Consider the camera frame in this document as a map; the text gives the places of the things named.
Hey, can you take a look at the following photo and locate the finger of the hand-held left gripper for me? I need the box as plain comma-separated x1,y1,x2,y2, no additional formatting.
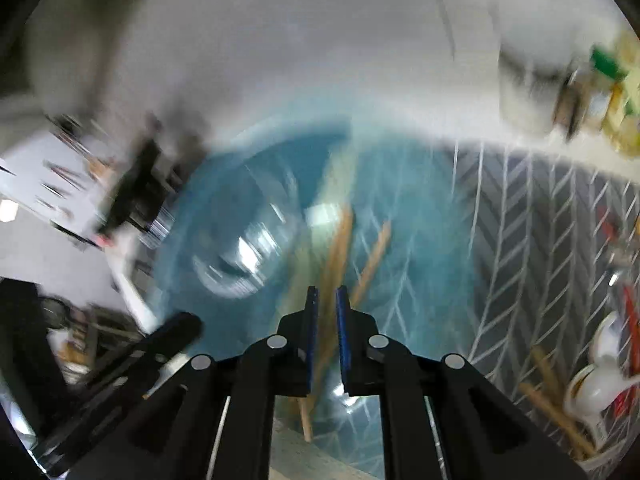
30,311,204,476

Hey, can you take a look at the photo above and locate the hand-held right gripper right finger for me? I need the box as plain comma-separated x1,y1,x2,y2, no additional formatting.
336,286,591,480

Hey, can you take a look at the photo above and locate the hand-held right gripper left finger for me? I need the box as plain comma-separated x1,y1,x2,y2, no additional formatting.
67,286,321,480

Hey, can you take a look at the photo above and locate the long wooden utensil handle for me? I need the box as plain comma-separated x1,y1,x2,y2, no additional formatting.
299,207,355,443

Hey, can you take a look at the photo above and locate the clear glass bowl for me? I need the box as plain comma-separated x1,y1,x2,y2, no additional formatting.
190,195,303,302

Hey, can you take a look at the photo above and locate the blue translucent plastic tub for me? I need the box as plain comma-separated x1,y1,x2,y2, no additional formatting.
150,110,483,478

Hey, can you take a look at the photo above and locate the black equipment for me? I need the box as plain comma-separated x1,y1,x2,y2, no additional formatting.
97,112,206,248

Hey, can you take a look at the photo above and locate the white cluttered table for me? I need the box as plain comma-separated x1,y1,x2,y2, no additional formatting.
0,127,131,251

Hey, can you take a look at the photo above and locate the wooden chopstick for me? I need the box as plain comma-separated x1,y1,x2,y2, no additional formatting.
519,382,598,458
530,346,566,403

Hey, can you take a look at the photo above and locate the grey chevron placemat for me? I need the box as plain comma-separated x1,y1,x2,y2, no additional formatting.
447,140,640,466

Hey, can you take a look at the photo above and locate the white ceramic spoon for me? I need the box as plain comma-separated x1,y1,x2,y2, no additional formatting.
587,312,626,366
564,362,640,428

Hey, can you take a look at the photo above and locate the red utensil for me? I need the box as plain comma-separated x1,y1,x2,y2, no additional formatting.
620,282,640,356

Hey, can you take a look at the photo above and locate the brown filled glass jar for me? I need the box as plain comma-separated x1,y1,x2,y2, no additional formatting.
552,67,593,141

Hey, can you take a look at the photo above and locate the yellow oil bottle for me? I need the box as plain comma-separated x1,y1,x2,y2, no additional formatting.
600,30,640,158

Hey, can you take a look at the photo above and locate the green lid spice bottle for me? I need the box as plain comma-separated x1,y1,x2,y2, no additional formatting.
585,45,626,131

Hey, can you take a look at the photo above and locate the short wooden utensil handle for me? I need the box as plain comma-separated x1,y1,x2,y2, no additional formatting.
349,221,392,307

